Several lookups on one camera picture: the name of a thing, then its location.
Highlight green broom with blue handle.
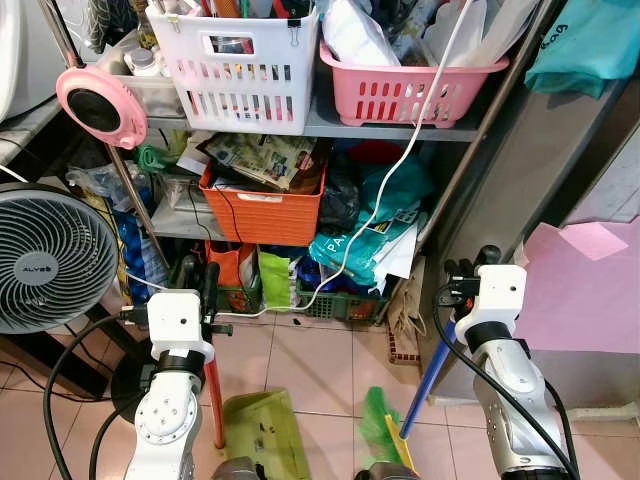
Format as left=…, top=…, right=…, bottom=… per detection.
left=357, top=320, right=461, bottom=477

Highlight green dustpan with red handle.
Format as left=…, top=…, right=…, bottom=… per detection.
left=203, top=355, right=313, bottom=480

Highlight grey round floor fan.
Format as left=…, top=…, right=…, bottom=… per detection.
left=0, top=183, right=122, bottom=336

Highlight orange shopping bag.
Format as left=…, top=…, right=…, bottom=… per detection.
left=206, top=240, right=257, bottom=293

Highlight brown paper bag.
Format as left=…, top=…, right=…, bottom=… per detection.
left=384, top=258, right=433, bottom=343

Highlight lime green bag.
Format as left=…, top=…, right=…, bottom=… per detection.
left=257, top=248, right=302, bottom=312

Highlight orange plastic basket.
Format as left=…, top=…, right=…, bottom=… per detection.
left=198, top=163, right=330, bottom=248

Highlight pink paper sheet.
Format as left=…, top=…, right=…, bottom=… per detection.
left=513, top=221, right=640, bottom=354

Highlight teal printed plastic bag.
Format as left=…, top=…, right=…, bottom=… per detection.
left=308, top=222, right=423, bottom=293

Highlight plain teal plastic bag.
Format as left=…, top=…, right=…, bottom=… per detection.
left=358, top=155, right=435, bottom=227

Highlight grey metal cabinet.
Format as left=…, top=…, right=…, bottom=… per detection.
left=430, top=75, right=640, bottom=409

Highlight dark green plastic crate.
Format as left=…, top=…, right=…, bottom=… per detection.
left=293, top=278, right=393, bottom=323

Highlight printed magazine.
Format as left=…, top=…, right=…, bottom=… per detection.
left=203, top=133, right=319, bottom=192

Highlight grey metal shelf rack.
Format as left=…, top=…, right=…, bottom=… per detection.
left=38, top=0, right=563, bottom=333

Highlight black plastic bag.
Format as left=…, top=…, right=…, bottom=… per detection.
left=319, top=172, right=363, bottom=233

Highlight grey left robot knee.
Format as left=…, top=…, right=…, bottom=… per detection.
left=213, top=456, right=267, bottom=480

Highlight grey robot knee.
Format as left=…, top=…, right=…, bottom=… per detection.
left=213, top=456, right=267, bottom=480
left=358, top=461, right=403, bottom=480

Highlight pink plastic basket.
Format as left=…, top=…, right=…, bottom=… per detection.
left=319, top=38, right=510, bottom=130

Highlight white plastic basket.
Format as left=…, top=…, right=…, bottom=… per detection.
left=146, top=4, right=322, bottom=137

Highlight clear plastic container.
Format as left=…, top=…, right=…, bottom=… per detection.
left=108, top=42, right=189, bottom=118

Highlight grey right robot knee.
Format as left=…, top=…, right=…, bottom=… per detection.
left=358, top=461, right=403, bottom=480

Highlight teal cloth bag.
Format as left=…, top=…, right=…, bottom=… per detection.
left=524, top=0, right=640, bottom=100

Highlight white plastic bag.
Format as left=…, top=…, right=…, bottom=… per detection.
left=321, top=0, right=403, bottom=68

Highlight white appliance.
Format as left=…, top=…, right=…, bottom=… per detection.
left=0, top=0, right=67, bottom=127

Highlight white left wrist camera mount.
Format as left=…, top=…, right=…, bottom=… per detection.
left=147, top=289, right=217, bottom=363

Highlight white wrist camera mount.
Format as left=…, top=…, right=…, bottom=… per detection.
left=468, top=265, right=528, bottom=334
left=147, top=289, right=217, bottom=363

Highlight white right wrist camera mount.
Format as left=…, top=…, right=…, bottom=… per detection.
left=468, top=265, right=528, bottom=334

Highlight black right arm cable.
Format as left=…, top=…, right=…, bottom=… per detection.
left=431, top=284, right=578, bottom=480

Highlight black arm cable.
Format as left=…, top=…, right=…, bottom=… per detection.
left=43, top=314, right=153, bottom=480
left=431, top=284, right=578, bottom=480

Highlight thick white cable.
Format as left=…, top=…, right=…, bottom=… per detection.
left=298, top=0, right=474, bottom=313

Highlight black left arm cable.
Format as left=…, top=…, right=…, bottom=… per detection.
left=43, top=314, right=153, bottom=480

